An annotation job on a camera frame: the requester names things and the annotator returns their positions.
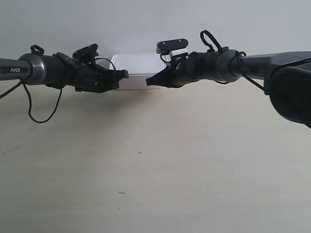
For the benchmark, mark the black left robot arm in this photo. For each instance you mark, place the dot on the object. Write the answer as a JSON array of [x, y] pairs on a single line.
[[59, 70]]

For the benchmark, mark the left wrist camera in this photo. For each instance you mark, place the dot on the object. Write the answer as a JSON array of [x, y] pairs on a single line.
[[86, 54]]

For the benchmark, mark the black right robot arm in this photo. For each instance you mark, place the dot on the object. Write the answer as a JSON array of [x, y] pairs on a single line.
[[285, 77]]

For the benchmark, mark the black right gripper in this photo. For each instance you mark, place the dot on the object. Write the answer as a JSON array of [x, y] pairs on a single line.
[[186, 69]]

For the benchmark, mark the white lidded plastic container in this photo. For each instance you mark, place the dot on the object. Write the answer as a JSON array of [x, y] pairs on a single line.
[[140, 66]]

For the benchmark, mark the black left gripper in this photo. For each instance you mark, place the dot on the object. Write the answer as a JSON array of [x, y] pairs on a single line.
[[89, 77]]

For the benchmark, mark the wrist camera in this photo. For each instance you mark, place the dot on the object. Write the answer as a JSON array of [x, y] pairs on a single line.
[[86, 54], [171, 51]]

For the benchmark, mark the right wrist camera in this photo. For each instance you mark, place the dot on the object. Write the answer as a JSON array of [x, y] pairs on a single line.
[[171, 51]]

